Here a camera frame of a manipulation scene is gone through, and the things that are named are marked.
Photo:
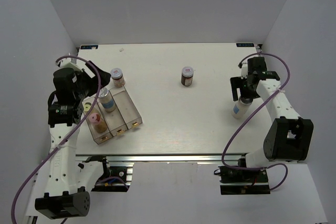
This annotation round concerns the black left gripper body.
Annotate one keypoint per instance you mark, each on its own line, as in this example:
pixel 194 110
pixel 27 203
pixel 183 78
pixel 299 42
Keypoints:
pixel 87 86

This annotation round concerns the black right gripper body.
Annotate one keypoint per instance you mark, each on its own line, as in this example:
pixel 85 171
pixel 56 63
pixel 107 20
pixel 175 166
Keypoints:
pixel 248 91

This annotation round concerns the white blue label shaker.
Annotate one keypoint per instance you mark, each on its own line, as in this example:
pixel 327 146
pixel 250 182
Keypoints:
pixel 241 107

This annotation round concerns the silver lid white shaker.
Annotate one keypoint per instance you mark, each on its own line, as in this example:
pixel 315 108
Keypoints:
pixel 106 100

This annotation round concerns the pink cap spice bottle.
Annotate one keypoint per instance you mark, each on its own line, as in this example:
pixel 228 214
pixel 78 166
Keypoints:
pixel 98 122

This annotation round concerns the orange label jar white lid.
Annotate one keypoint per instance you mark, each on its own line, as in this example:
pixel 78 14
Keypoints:
pixel 117 77

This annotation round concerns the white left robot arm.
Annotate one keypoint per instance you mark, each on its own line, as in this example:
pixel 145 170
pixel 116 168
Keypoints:
pixel 67 192

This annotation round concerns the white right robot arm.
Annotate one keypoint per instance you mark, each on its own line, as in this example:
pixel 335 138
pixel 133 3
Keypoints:
pixel 289 136

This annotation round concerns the yellow cap spice bottle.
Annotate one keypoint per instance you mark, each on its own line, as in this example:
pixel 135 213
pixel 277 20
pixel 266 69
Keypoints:
pixel 86 108

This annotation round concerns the blue right corner sticker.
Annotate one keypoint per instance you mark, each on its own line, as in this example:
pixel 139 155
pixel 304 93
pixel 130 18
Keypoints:
pixel 242 44

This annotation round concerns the blue corner sticker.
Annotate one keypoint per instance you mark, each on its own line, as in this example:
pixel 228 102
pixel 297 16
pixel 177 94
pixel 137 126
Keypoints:
pixel 242 44
pixel 88 47

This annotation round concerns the clear brown organizer tray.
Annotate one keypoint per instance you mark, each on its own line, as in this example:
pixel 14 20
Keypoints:
pixel 125 117

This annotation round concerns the blue left corner sticker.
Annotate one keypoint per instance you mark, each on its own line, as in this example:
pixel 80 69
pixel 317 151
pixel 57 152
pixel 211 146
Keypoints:
pixel 88 47

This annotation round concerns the dark sauce jar white lid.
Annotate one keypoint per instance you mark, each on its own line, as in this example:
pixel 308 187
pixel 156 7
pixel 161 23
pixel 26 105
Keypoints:
pixel 187 74

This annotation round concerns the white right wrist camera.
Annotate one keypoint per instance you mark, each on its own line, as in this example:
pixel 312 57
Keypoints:
pixel 243 70

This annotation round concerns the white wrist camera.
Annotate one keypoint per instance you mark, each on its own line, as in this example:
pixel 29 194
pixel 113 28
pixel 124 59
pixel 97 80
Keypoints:
pixel 243 70
pixel 75 64

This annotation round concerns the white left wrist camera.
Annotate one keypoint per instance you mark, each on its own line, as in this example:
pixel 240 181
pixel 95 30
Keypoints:
pixel 75 64

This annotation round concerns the aluminium front table rail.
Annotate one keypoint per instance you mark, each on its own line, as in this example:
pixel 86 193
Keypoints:
pixel 165 158

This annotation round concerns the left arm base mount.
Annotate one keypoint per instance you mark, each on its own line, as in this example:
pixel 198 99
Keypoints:
pixel 117 177

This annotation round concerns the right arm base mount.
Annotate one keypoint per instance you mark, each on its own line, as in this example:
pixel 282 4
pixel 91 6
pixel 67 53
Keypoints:
pixel 242 182

